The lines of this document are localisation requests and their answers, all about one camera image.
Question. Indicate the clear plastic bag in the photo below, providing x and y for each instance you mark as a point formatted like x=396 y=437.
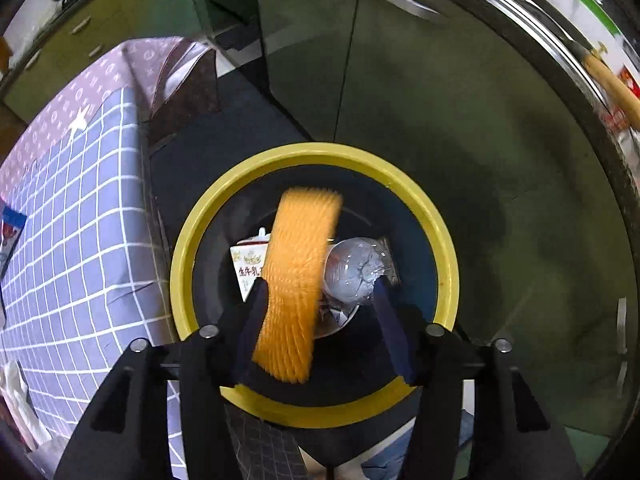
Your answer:
x=352 y=268

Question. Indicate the wooden rolling pin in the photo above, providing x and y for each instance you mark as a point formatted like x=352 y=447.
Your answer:
x=623 y=97

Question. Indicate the blue white snack wrapper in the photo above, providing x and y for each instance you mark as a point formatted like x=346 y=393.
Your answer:
x=12 y=225

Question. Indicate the purple grid tablecloth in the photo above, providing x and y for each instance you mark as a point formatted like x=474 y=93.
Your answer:
x=89 y=272

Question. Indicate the orange foam fruit net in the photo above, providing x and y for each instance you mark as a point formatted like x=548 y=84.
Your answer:
x=304 y=224

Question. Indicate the red white milk carton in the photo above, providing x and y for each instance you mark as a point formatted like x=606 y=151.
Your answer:
x=248 y=257

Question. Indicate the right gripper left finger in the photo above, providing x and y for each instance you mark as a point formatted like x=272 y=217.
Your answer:
x=123 y=433

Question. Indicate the green kitchen cabinets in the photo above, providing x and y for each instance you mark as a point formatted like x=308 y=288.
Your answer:
x=476 y=102

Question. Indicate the yellow rimmed black trash bin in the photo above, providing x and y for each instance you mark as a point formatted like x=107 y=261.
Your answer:
x=313 y=154

